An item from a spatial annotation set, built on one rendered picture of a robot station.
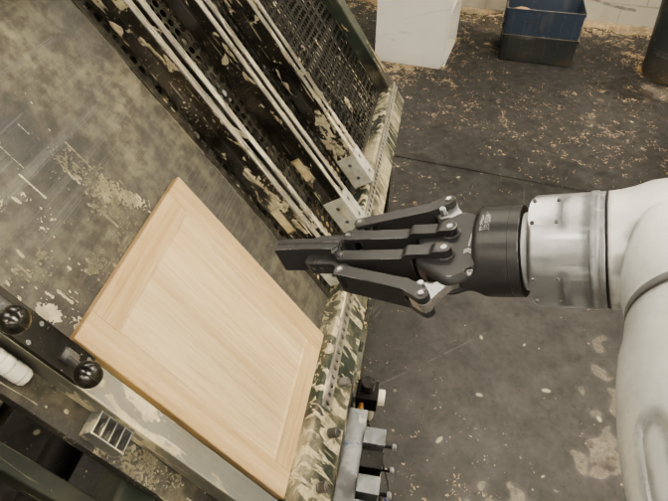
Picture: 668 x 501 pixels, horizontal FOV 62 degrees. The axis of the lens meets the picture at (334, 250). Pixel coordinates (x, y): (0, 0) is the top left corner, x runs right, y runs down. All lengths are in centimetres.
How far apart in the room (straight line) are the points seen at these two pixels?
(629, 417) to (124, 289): 87
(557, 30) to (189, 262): 426
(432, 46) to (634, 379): 453
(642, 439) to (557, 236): 16
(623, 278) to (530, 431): 208
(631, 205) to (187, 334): 87
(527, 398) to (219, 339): 165
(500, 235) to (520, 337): 231
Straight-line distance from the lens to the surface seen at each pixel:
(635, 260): 41
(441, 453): 235
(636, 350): 36
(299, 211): 147
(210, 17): 153
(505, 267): 45
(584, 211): 44
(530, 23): 504
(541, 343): 276
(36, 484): 101
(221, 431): 115
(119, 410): 98
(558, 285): 44
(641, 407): 34
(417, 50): 485
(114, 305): 104
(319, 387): 139
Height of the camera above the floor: 207
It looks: 44 degrees down
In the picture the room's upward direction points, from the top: straight up
